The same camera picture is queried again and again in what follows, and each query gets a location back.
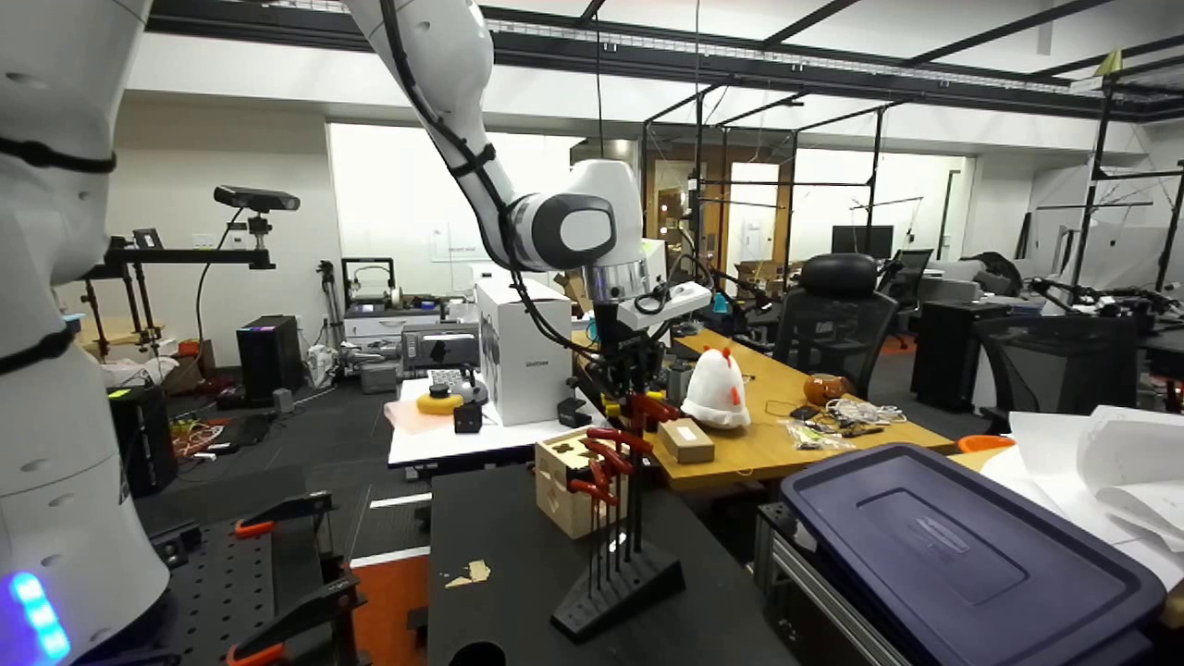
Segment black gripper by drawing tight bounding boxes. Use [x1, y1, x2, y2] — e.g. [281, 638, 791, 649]
[593, 298, 668, 416]

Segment small tan box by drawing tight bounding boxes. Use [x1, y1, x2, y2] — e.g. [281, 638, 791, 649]
[656, 413, 720, 469]

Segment white cone-shaped bag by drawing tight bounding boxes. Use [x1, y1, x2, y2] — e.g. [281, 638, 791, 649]
[675, 345, 753, 435]

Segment white computer case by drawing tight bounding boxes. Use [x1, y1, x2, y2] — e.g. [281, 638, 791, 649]
[473, 268, 577, 430]

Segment wooden shape sorter box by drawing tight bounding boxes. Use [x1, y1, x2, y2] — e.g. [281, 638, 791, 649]
[529, 430, 641, 545]

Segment wooden office desk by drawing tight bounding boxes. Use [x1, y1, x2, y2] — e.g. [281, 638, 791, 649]
[567, 324, 963, 498]

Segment brown ball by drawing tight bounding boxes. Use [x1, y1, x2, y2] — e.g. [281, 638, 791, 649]
[804, 369, 855, 411]

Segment grey desktop device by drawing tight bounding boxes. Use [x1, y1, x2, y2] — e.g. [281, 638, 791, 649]
[399, 320, 484, 373]

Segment black office chair with headrest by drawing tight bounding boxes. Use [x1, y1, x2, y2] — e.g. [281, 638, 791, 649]
[770, 251, 904, 400]

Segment black hex key stand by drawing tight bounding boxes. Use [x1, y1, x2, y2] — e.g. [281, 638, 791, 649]
[546, 541, 689, 643]

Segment small white table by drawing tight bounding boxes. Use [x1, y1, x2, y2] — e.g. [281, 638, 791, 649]
[383, 373, 610, 474]

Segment crumpled foil wrappers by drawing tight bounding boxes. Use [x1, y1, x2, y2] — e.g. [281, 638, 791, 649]
[779, 392, 910, 455]

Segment small wooden shape piece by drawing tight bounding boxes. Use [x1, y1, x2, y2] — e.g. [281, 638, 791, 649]
[439, 554, 497, 593]

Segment dark computer monitor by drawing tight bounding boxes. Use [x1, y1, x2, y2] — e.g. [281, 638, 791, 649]
[827, 223, 897, 262]

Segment black cabinet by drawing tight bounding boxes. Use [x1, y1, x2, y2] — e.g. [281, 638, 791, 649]
[910, 294, 990, 413]

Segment black computer tower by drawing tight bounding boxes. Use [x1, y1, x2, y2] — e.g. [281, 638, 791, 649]
[233, 310, 308, 400]

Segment black clamp with orange grip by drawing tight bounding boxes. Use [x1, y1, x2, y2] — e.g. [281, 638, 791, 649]
[230, 489, 337, 545]
[223, 569, 371, 666]

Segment navy plastic tote lid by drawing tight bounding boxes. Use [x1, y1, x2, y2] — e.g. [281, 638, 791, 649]
[777, 438, 1167, 666]

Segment black mesh office chair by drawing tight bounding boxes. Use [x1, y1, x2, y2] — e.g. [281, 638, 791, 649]
[975, 310, 1145, 435]

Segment black perforated breadboard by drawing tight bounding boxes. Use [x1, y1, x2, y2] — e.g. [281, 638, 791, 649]
[113, 515, 360, 666]

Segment white paper sheets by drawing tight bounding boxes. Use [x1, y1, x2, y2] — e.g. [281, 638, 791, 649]
[975, 401, 1184, 596]

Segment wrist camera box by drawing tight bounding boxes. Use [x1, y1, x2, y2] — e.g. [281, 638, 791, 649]
[612, 276, 719, 335]

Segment small black mount block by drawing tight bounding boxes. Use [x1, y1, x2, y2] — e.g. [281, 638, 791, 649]
[450, 378, 487, 435]

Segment black frame 3D printer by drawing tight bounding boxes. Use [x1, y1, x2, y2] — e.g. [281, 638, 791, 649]
[340, 253, 403, 314]

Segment black camera on stand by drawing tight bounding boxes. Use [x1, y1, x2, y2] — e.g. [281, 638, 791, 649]
[212, 181, 302, 219]

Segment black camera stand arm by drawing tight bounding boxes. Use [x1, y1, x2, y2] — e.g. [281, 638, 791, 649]
[67, 226, 276, 361]

